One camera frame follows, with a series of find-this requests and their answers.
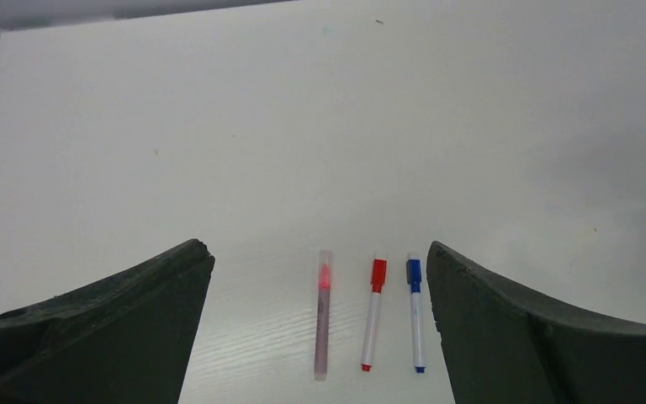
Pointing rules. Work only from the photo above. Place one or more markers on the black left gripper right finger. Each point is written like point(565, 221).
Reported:
point(504, 342)

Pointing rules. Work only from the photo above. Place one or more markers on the pink translucent pen cap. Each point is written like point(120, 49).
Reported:
point(324, 274)

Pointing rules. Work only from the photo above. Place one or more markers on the white red marker pen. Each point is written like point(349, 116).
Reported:
point(371, 329)

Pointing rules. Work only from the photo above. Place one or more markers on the blue pen cap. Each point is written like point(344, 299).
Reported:
point(413, 270)

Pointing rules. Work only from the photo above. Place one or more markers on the white blue marker pen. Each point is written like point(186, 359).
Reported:
point(416, 330)

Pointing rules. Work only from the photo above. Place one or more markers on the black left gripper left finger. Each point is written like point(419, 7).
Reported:
point(126, 338)

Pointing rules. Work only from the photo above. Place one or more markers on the red pen cap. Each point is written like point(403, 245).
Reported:
point(378, 274)

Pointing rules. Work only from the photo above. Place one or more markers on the pink marker pen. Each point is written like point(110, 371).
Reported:
point(322, 334)

